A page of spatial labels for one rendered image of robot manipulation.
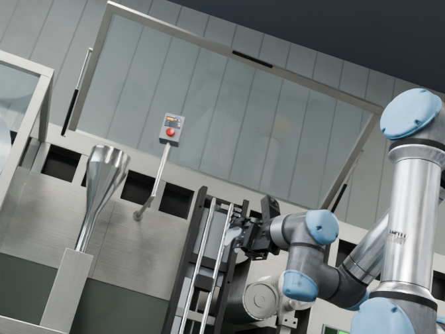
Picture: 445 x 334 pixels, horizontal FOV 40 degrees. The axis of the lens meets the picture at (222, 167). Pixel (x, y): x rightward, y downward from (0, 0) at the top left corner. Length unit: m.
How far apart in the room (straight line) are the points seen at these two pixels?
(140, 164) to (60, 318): 0.71
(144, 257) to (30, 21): 2.26
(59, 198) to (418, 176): 1.46
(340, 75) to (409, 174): 3.24
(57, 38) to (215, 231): 2.44
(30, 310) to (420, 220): 1.46
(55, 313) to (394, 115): 1.20
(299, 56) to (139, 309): 2.56
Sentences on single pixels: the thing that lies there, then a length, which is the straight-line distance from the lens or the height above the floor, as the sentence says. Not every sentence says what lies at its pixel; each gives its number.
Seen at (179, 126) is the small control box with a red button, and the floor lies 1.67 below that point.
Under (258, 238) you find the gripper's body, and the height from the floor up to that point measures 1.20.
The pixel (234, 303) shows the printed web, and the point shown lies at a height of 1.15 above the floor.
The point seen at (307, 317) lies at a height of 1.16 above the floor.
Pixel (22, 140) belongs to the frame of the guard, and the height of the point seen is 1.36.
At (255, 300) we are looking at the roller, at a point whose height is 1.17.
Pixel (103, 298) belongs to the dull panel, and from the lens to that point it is 2.24.
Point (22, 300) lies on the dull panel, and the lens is 2.22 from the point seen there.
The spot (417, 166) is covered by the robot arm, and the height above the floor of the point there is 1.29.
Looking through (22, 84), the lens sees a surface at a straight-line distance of 1.83.
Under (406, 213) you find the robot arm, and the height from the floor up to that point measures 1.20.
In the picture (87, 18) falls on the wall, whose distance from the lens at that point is 4.16.
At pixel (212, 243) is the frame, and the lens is 1.89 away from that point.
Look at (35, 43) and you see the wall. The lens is 4.06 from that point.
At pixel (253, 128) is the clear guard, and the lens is 2.36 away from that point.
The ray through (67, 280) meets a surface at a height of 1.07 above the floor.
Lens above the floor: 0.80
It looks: 22 degrees up
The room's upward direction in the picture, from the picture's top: 14 degrees clockwise
